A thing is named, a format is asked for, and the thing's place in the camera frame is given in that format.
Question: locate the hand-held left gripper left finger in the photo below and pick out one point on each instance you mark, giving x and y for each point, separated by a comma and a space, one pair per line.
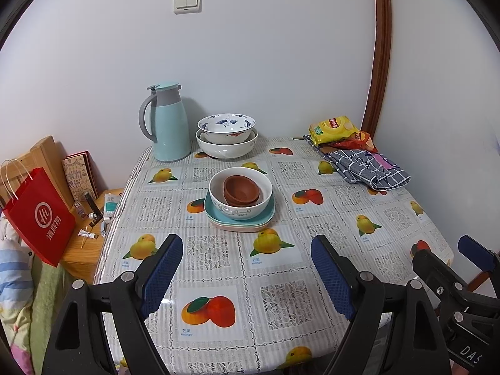
162, 273

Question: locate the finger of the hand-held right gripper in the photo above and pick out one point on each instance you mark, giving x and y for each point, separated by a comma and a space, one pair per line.
474, 252
433, 271

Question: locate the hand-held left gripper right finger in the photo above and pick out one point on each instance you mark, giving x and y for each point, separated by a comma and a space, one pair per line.
332, 277

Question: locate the blue square plate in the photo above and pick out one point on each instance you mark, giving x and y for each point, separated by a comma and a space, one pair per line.
211, 207

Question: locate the green square plate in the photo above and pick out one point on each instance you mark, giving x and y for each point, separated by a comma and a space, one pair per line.
234, 226

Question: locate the pink square plate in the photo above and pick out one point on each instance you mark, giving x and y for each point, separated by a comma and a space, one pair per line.
238, 230

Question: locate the white bowl with grey swirls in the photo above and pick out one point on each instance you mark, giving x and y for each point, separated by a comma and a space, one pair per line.
234, 213

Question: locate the brown clay bowl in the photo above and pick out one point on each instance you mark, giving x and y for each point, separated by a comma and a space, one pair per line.
244, 202
240, 187

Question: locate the fruit print tablecloth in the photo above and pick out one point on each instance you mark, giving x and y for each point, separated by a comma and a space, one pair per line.
242, 273

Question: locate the wooden bedside cabinet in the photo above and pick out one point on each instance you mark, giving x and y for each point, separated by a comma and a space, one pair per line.
82, 254

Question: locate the small white tube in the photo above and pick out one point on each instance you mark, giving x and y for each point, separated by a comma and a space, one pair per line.
88, 234

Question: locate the white teal tube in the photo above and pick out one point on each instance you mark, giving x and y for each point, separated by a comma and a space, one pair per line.
110, 206

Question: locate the small black device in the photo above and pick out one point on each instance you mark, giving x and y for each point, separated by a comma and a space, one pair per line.
93, 209

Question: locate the grey checked cloth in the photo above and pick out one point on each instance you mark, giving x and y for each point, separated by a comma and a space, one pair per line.
363, 168

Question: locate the green blanket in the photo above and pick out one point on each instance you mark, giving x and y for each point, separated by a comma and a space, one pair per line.
49, 300

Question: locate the patterned book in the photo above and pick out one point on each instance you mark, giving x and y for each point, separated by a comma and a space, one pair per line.
78, 175

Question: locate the red paper bag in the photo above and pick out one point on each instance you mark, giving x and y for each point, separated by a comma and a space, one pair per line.
43, 222

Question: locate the large white swirl bowl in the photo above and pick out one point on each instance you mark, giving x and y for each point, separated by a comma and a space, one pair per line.
226, 150

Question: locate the red chips bag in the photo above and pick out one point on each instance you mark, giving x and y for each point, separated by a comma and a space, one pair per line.
365, 140

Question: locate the teal thermos jug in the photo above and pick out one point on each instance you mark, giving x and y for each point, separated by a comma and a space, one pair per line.
172, 129

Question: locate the pastel patterned bedding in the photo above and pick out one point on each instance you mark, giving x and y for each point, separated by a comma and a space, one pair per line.
15, 281

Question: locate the yellow chips bag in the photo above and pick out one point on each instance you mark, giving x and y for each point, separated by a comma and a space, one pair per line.
332, 127

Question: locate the blue patterned white bowl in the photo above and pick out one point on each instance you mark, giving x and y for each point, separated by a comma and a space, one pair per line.
226, 123

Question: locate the brown wooden door frame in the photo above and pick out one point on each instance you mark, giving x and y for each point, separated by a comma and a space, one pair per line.
381, 47

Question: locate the white light switch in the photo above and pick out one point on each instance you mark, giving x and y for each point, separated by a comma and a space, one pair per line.
187, 3

